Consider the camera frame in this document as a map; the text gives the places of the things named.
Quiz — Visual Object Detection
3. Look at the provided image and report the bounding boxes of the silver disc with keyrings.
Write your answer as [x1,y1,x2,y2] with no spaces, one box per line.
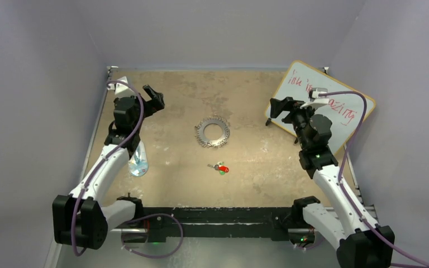
[194,115,231,148]

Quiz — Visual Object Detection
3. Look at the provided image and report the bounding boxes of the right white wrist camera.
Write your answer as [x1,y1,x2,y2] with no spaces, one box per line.
[300,88,329,109]

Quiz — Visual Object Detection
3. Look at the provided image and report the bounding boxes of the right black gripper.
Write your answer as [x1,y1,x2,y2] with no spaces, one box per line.
[270,97,320,150]

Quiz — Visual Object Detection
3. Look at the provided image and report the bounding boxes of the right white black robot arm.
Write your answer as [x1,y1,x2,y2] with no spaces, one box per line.
[269,97,395,267]

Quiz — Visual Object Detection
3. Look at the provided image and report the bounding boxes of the whiteboard with red writing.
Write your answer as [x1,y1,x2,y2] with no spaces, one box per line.
[273,60,364,154]

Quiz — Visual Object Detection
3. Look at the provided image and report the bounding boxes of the keys with red green tags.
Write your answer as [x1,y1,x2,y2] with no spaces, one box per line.
[207,161,230,175]

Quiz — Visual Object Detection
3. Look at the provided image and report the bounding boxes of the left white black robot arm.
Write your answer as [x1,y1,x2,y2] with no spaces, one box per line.
[52,80,165,256]

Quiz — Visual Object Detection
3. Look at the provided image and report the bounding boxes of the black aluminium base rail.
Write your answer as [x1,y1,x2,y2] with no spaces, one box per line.
[109,206,328,245]

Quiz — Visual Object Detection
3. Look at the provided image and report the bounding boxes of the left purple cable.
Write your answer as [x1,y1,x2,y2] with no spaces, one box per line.
[70,80,184,260]

